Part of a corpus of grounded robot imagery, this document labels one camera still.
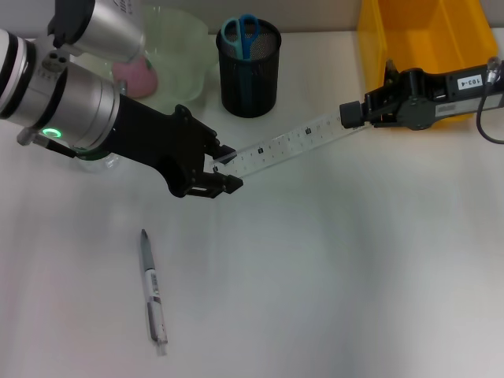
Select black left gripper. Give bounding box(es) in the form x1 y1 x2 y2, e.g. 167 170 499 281
113 94 244 198

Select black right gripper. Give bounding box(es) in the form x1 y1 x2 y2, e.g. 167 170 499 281
339 65 504 131

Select clear plastic ruler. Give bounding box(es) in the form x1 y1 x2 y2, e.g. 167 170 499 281
210 109 369 180

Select clear water bottle green label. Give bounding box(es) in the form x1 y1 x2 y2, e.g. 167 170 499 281
72 145 121 174

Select pink toy peach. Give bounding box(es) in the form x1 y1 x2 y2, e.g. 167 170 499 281
112 54 158 98

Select blue scissors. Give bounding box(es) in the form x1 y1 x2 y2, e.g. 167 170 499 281
220 14 261 109

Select black mesh pen holder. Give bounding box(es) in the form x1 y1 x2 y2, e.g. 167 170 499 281
215 15 283 118

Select grey clear ballpoint pen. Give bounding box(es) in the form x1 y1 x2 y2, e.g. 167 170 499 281
139 228 169 358

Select yellow plastic storage bin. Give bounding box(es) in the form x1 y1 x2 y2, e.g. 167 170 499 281
357 0 499 127

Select right gripper cable with plug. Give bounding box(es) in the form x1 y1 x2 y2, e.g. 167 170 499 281
474 57 504 145

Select gripper cable with plug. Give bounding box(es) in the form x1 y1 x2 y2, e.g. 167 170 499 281
17 129 76 158
474 57 504 145

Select left gripper cable with plug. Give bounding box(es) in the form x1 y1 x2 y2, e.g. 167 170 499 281
17 129 76 158

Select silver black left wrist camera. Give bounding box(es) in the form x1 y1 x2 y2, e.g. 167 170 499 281
46 0 146 64

